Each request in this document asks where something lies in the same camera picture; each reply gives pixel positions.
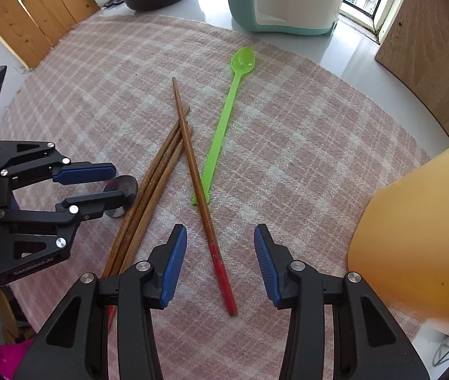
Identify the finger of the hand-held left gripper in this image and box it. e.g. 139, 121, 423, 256
0, 190, 128, 255
0, 140, 117, 191

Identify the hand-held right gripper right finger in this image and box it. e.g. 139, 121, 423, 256
253, 224, 431, 380

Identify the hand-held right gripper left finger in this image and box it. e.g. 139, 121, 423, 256
22, 224, 188, 380

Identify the metal spoon patterned handle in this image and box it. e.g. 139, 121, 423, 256
103, 175, 139, 219

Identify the brown red-ended chopstick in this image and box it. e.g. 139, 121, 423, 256
127, 124, 193, 268
110, 121, 183, 277
117, 127, 189, 275
172, 77, 239, 317
102, 105, 191, 278

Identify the green plastic spoon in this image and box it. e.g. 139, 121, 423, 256
191, 47, 256, 206

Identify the yellow plastic container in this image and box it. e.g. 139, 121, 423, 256
347, 129, 449, 331

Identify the knotty wooden plank board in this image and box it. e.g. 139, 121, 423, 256
0, 0, 100, 70

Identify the pink plaid table cloth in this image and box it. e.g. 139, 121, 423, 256
0, 14, 435, 380

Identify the light oak wood board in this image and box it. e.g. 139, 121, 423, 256
375, 0, 449, 143

